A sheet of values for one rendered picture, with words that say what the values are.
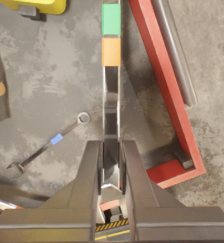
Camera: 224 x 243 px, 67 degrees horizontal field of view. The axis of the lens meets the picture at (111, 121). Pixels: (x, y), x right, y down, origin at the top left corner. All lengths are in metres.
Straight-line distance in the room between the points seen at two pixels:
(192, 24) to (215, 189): 1.25
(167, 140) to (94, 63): 0.16
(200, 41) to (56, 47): 1.12
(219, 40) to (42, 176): 1.26
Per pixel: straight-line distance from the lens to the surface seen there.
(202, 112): 1.36
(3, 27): 0.29
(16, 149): 0.32
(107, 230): 1.28
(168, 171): 0.29
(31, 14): 0.25
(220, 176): 1.66
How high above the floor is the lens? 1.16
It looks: 74 degrees down
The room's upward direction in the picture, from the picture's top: 177 degrees clockwise
